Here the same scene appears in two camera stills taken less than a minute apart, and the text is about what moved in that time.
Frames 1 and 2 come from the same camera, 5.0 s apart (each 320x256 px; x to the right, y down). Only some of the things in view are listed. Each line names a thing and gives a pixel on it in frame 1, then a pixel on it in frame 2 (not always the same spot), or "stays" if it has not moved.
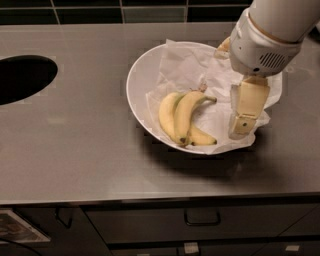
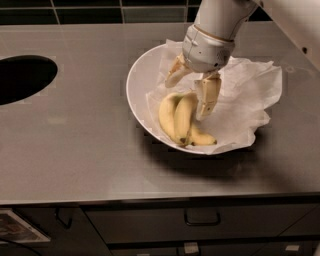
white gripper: [258, 50] -> [206, 50]
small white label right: [293, 248] stays
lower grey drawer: [307, 249] stays
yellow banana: [183, 111] stays
